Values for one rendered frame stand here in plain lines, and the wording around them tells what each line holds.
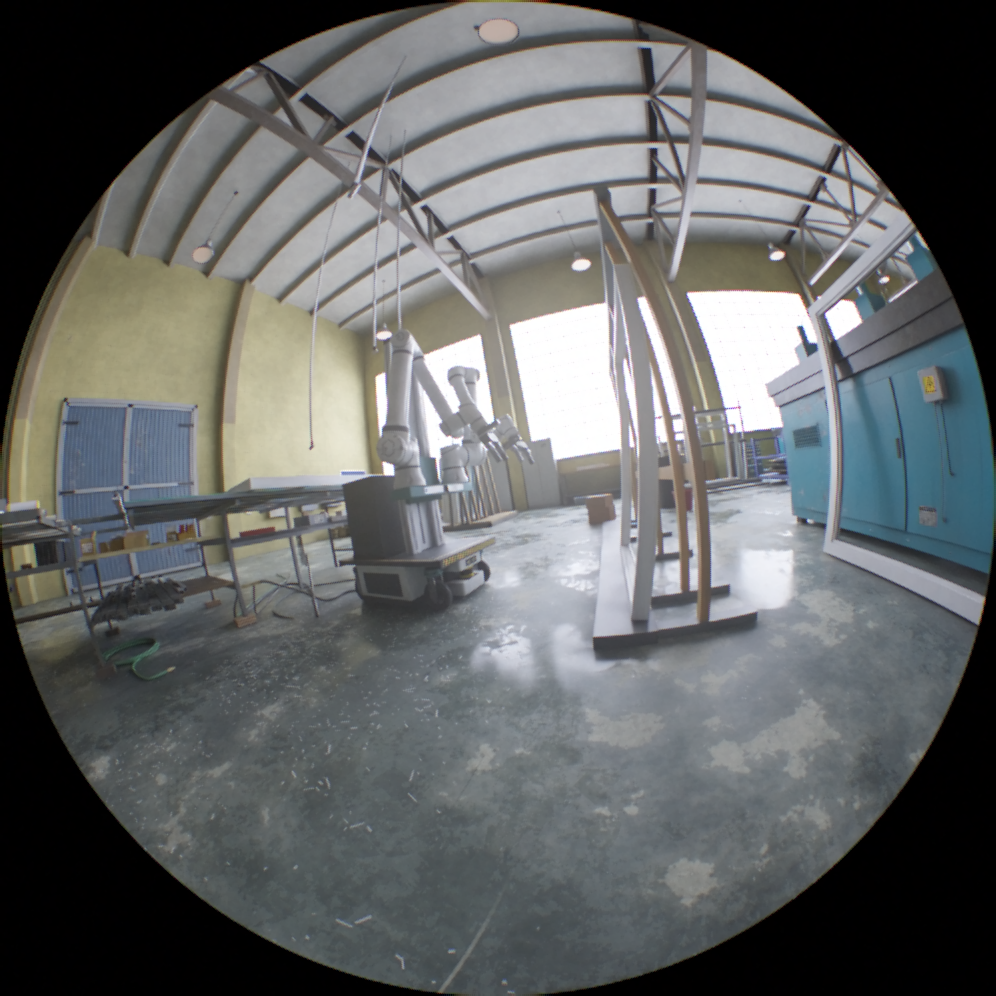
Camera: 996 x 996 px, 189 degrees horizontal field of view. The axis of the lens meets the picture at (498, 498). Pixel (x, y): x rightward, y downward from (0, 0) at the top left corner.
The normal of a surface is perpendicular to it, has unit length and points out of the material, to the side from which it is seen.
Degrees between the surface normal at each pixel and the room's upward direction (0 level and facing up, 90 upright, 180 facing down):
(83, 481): 90
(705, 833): 0
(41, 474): 90
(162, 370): 90
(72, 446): 90
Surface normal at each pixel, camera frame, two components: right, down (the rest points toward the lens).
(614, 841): -0.15, -0.99
